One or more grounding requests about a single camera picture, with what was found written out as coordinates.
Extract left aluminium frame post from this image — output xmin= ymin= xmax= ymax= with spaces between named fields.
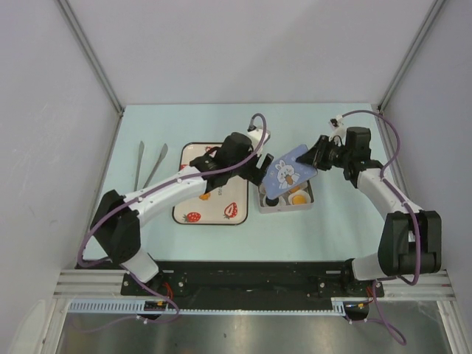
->
xmin=55 ymin=0 xmax=124 ymax=117

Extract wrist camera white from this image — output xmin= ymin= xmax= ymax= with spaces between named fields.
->
xmin=247 ymin=126 xmax=271 ymax=149
xmin=329 ymin=115 xmax=347 ymax=145

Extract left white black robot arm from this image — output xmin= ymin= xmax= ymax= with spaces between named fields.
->
xmin=91 ymin=128 xmax=273 ymax=295

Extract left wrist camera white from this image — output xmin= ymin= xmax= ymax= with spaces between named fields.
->
xmin=247 ymin=126 xmax=271 ymax=149

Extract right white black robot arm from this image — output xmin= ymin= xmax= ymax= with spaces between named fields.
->
xmin=297 ymin=127 xmax=442 ymax=296

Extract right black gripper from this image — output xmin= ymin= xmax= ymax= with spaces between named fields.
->
xmin=296 ymin=135 xmax=351 ymax=171

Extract white paper cup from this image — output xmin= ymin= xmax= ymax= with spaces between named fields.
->
xmin=288 ymin=190 xmax=311 ymax=206
xmin=262 ymin=195 xmax=286 ymax=207

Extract metal serving tongs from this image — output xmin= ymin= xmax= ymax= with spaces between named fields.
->
xmin=133 ymin=141 xmax=169 ymax=191

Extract aluminium frame post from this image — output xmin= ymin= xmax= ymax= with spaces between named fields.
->
xmin=378 ymin=0 xmax=448 ymax=108
xmin=55 ymin=0 xmax=124 ymax=117

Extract right aluminium frame post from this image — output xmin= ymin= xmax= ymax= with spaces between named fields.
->
xmin=378 ymin=0 xmax=448 ymax=108

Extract strawberry pattern white tray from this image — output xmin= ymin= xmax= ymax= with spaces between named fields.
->
xmin=171 ymin=142 xmax=251 ymax=226

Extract silver tin lid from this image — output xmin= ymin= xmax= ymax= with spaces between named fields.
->
xmin=262 ymin=145 xmax=318 ymax=199

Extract silver tin box base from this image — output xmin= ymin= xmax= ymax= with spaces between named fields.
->
xmin=256 ymin=178 xmax=315 ymax=214

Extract orange round cookie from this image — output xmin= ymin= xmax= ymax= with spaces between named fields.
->
xmin=292 ymin=195 xmax=307 ymax=205

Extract black round cookie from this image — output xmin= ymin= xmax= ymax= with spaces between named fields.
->
xmin=265 ymin=198 xmax=279 ymax=207

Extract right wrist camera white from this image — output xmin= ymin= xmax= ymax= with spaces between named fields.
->
xmin=329 ymin=115 xmax=347 ymax=145

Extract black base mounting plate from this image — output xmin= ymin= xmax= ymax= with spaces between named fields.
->
xmin=120 ymin=261 xmax=384 ymax=313

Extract white slotted cable duct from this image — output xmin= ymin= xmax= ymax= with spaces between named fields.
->
xmin=68 ymin=299 xmax=345 ymax=316

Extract white paper cup front right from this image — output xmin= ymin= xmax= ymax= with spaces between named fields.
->
xmin=288 ymin=190 xmax=311 ymax=206

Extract white paper cup front left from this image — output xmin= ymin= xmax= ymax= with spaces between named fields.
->
xmin=262 ymin=195 xmax=286 ymax=207

